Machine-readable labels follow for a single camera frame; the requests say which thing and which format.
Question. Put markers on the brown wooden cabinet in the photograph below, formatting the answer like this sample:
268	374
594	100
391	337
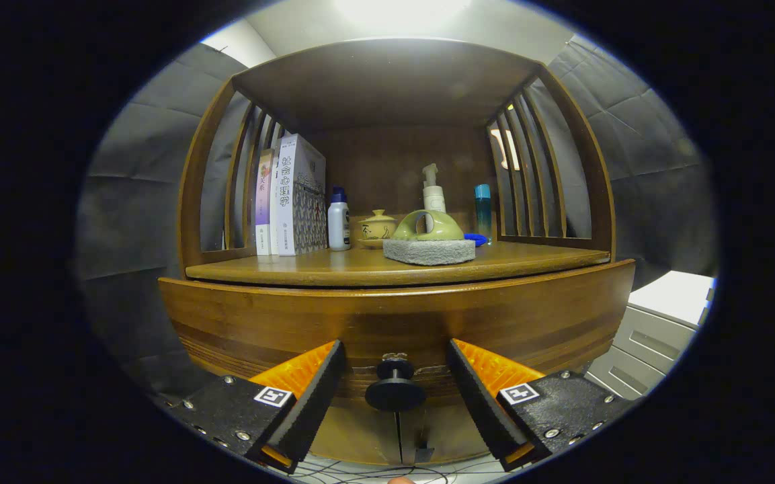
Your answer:
387	81

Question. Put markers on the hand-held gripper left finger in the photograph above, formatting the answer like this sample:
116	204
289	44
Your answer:
313	403

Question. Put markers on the brown wooden drawer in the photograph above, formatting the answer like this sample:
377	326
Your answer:
293	316

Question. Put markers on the thin purple book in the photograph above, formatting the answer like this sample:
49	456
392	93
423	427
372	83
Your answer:
263	208

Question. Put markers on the yellow lidded teacup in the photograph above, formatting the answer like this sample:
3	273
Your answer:
375	230

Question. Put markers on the wooden countertop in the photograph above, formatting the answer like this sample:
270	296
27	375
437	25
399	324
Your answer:
293	269

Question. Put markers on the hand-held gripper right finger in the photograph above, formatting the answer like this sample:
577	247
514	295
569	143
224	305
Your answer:
478	403

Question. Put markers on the white bottle blue cap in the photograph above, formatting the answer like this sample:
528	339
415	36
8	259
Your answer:
339	225

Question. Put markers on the black drawer knob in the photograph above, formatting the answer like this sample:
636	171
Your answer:
395	393

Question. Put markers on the blue folded cloth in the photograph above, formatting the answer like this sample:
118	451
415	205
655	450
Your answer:
478	238

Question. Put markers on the white pump bottle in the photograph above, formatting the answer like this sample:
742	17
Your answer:
434	195

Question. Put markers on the white patterned thick book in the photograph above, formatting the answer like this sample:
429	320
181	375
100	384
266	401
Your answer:
300	202

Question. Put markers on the wooden cabinet door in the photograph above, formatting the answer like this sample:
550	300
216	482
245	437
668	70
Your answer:
360	437
441	437

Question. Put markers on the green scrub brush grey pad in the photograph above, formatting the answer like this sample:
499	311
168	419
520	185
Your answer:
427	252

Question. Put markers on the black backdrop cloth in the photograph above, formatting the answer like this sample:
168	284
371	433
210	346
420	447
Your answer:
145	168

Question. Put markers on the white drawer cabinet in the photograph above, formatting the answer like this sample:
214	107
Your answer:
669	296

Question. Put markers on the clear blue bottle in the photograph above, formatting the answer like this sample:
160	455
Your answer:
482	212

